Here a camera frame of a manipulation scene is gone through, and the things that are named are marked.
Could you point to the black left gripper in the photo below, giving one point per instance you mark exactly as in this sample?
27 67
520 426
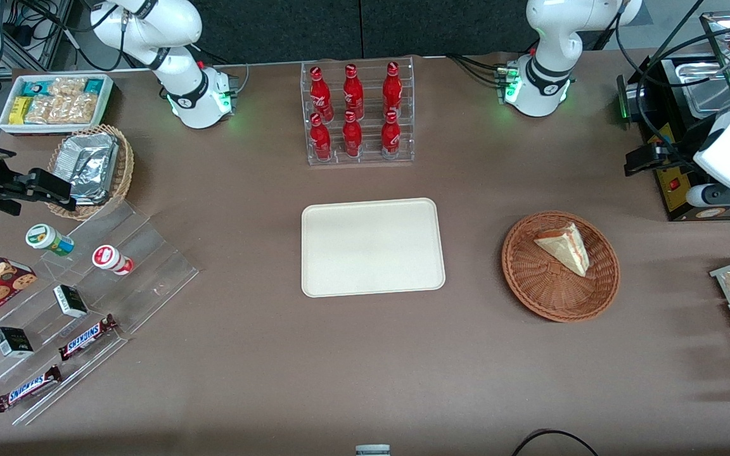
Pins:
674 156

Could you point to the triangle sandwich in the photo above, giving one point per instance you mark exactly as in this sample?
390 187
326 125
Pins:
564 250

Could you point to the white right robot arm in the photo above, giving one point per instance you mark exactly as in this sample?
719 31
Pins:
181 82

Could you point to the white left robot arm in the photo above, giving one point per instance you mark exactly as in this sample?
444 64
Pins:
549 38

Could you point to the light tan wicker basket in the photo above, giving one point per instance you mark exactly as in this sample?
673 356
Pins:
123 171

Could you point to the round brown wicker basket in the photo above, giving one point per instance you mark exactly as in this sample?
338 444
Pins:
549 294

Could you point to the cream plastic tray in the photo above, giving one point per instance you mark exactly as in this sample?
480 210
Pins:
371 247

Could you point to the black appliance with yellow panel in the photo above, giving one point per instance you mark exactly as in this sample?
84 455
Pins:
672 190

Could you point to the green lid yoghurt cup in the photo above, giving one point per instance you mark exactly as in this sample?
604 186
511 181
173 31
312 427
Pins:
45 237

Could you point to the silver foil packet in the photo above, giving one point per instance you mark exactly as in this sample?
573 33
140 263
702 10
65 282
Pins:
89 164

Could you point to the yellow snack bar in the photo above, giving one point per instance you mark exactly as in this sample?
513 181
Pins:
19 111

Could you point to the clear cracker bag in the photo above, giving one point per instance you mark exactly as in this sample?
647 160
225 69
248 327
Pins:
64 109
67 86

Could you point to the red lid yoghurt cup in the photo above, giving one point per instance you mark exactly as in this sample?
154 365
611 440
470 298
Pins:
108 258

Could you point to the teal snack packet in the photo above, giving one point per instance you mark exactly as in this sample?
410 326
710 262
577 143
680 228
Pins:
94 86
35 87

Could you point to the small black white box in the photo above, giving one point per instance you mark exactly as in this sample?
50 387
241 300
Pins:
13 342
70 301

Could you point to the white rectangular snack bin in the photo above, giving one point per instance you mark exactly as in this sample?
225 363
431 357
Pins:
106 95

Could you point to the clear acrylic stepped display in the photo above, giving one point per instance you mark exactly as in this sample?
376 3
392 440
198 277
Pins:
149 266

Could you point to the snickers chocolate bar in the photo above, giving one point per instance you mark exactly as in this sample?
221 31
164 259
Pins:
28 388
86 337

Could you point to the red cola bottle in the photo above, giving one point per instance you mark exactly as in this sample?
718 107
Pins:
353 93
352 136
391 134
320 138
320 95
392 90

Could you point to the clear acrylic bottle rack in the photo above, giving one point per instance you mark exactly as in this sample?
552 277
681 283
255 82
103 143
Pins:
368 161

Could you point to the black backdrop panel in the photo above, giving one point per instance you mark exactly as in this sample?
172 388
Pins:
276 28

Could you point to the small grey object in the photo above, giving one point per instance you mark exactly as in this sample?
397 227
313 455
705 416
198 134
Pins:
372 450

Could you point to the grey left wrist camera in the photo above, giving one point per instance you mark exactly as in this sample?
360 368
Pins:
701 195

